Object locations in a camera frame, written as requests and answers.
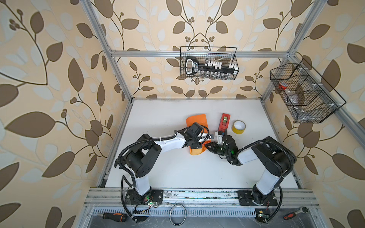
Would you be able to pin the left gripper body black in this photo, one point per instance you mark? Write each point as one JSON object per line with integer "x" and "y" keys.
{"x": 196, "y": 144}

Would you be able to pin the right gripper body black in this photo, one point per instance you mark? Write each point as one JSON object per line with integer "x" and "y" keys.
{"x": 220, "y": 150}

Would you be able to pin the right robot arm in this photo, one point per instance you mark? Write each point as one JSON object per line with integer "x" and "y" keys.
{"x": 276, "y": 158}

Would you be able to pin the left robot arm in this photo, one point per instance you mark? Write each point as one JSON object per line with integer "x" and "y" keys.
{"x": 138, "y": 158}

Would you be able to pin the red tape dispenser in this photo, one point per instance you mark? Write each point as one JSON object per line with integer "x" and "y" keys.
{"x": 224, "y": 122}

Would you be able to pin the yellow tape roll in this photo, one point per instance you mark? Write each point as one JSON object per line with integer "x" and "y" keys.
{"x": 238, "y": 127}

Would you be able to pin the black socket tool set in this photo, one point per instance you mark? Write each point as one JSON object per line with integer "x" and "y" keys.
{"x": 192, "y": 66}

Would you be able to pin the red capped item in basket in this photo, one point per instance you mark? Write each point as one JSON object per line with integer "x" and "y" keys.
{"x": 282, "y": 86}

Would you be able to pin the orange black screwdriver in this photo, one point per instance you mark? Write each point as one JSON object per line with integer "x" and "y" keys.
{"x": 117, "y": 217}

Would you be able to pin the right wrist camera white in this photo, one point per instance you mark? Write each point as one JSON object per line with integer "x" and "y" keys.
{"x": 219, "y": 136}

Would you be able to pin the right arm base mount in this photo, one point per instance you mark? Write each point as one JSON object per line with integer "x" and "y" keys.
{"x": 256, "y": 198}

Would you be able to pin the black wire basket back wall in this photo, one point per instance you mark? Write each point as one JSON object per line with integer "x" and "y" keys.
{"x": 225, "y": 55}

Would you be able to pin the black wire basket wall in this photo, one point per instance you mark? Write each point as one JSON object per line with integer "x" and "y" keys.
{"x": 310, "y": 97}
{"x": 225, "y": 55}

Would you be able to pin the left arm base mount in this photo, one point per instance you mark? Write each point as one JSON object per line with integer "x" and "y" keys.
{"x": 153, "y": 197}

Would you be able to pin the black wire basket right wall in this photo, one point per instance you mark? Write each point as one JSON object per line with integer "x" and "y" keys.
{"x": 310, "y": 97}

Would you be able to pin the red handled ratchet wrench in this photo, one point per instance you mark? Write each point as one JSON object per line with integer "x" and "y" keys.
{"x": 294, "y": 214}

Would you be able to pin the aluminium front rail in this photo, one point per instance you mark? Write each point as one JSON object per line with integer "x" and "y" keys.
{"x": 290, "y": 198}

